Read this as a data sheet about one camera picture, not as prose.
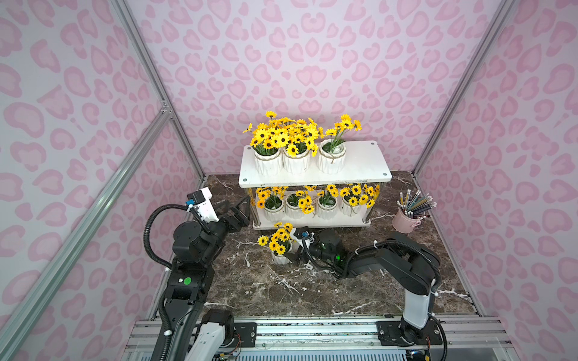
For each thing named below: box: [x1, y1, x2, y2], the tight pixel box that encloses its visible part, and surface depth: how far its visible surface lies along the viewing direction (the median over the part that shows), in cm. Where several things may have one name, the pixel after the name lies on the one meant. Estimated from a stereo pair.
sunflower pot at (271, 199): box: [255, 185, 289, 223], surface depth 92 cm
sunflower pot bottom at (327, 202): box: [316, 184, 339, 221], surface depth 92 cm
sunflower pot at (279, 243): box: [256, 221, 294, 266], surface depth 82 cm
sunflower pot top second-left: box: [276, 118, 323, 175], surface depth 66 cm
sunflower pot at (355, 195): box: [339, 183, 381, 217], surface depth 88 cm
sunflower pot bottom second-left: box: [285, 189, 315, 219], surface depth 90 cm
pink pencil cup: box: [392, 207, 422, 234], surface depth 94 cm
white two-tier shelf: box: [239, 140, 393, 231], surface depth 77 cm
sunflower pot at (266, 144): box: [242, 111, 284, 177], surface depth 69 cm
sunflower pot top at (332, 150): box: [317, 114, 363, 174], surface depth 71 cm
